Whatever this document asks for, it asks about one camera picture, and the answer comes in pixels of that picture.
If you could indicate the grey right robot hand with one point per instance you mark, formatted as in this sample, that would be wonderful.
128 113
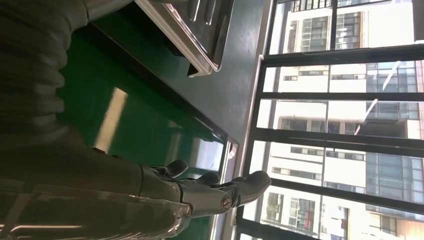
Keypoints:
82 198

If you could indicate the steel weighing tray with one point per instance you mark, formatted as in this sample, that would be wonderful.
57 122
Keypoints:
192 33

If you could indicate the pale buildings outside window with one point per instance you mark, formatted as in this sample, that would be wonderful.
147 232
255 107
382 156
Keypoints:
298 82

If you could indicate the aluminium conveyor side rail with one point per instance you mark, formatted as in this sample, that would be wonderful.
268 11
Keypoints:
225 159

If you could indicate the black window frame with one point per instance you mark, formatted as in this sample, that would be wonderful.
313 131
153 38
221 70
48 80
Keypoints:
331 96

